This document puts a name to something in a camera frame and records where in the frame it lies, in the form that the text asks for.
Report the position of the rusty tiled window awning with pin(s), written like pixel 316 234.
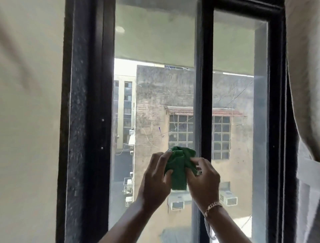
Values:
pixel 182 110

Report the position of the beige multi-storey building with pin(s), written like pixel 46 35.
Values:
pixel 125 110

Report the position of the person's left hand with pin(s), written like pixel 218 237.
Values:
pixel 152 185

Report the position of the person's left thumb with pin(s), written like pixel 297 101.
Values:
pixel 169 175

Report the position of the green microfibre cleaning cloth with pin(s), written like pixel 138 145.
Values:
pixel 178 170

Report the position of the person's right hand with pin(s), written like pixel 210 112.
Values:
pixel 203 186

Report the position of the person's right thumb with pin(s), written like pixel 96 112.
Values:
pixel 189 180

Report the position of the white window air conditioner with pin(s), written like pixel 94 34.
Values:
pixel 177 203
pixel 228 198

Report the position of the beige curtain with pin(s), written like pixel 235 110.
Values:
pixel 303 75

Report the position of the person's left forearm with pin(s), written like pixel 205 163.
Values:
pixel 130 224

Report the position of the person's right forearm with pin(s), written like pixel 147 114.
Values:
pixel 226 226

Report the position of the weathered concrete building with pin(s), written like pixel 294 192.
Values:
pixel 155 100

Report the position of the black outer window frame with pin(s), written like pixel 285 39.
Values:
pixel 82 120

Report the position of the black sliding window sash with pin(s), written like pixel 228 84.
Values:
pixel 206 100

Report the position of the gridded building window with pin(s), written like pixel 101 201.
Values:
pixel 182 130

